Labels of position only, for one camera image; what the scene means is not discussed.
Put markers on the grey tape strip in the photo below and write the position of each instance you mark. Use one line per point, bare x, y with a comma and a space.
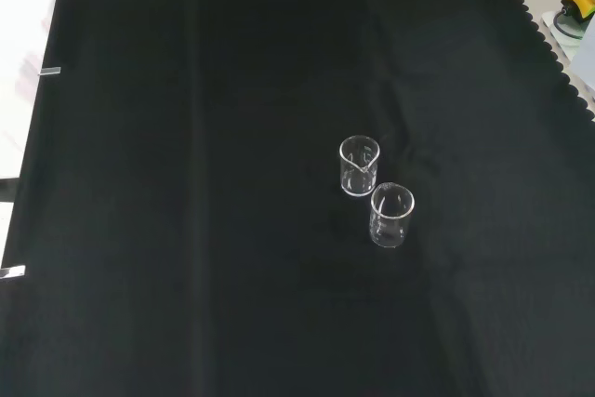
50, 71
12, 271

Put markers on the pale grey box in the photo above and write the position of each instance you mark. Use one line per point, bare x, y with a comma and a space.
585, 57

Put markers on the black bench cloth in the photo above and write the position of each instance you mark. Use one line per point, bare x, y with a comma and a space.
186, 183

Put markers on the clear glass beaker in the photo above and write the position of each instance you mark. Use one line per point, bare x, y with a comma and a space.
359, 178
390, 225

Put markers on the pale board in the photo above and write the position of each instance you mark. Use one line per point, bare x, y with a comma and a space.
560, 46

